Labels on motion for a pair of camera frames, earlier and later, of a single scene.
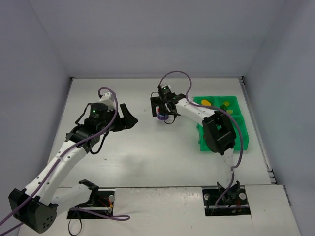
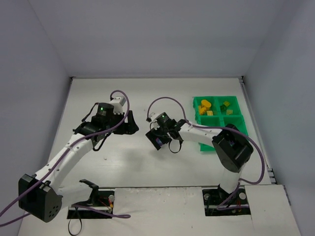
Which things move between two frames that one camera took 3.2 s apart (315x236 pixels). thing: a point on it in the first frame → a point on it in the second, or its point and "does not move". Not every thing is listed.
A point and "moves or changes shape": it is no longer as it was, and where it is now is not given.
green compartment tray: x=241 y=133 does not move
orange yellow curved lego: x=205 y=103 does not move
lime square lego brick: x=226 y=103 does not move
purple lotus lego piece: x=163 y=116 moves or changes shape
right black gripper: x=159 y=101 → x=157 y=138
